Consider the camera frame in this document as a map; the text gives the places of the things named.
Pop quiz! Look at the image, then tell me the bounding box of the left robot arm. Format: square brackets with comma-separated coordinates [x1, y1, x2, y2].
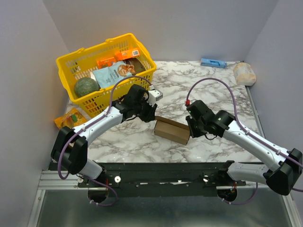
[51, 84, 163, 187]

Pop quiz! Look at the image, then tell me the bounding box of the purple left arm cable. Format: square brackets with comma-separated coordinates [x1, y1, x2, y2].
[58, 75, 154, 207]

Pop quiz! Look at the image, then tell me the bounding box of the yellow plastic shopping basket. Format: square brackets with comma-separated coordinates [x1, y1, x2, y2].
[56, 33, 156, 117]

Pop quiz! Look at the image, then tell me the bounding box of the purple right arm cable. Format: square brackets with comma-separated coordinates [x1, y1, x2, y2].
[184, 77, 303, 205]

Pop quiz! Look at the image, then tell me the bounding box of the green melon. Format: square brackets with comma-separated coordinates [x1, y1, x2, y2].
[74, 78, 99, 98]

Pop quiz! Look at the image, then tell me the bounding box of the white bagged bread loaf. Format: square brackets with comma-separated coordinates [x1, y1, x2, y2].
[233, 62, 256, 86]

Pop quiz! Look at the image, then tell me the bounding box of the light blue cassava chips bag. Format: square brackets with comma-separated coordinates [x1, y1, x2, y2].
[92, 61, 137, 88]

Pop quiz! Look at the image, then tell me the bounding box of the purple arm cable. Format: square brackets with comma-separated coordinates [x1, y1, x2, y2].
[58, 75, 154, 207]
[184, 77, 303, 205]

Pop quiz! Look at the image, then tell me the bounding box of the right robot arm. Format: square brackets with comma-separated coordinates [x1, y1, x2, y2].
[186, 100, 303, 195]

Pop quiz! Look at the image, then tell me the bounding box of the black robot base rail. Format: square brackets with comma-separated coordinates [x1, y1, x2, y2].
[48, 162, 251, 198]

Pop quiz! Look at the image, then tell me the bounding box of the orange gummy candy bag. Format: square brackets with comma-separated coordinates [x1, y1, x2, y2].
[54, 108, 87, 129]

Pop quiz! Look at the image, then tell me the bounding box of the blue flat box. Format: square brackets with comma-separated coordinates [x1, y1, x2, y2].
[200, 58, 227, 69]

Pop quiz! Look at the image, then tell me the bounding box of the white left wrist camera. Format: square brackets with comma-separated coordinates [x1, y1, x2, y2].
[147, 89, 163, 106]

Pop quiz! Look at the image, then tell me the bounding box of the orange scrub mommy box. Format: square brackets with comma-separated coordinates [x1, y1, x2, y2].
[97, 57, 116, 69]

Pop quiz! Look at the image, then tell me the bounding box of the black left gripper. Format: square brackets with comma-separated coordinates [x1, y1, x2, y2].
[134, 97, 158, 123]

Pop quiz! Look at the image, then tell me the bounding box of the brown cardboard box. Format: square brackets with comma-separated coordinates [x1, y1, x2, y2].
[154, 116, 190, 145]

